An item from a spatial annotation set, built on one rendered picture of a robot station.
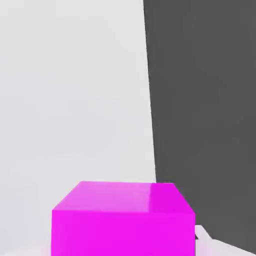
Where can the small magenta cube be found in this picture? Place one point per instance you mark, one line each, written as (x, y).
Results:
(122, 230)

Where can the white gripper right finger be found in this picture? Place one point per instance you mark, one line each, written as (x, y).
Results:
(208, 248)

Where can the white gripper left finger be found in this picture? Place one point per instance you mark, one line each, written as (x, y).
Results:
(38, 251)

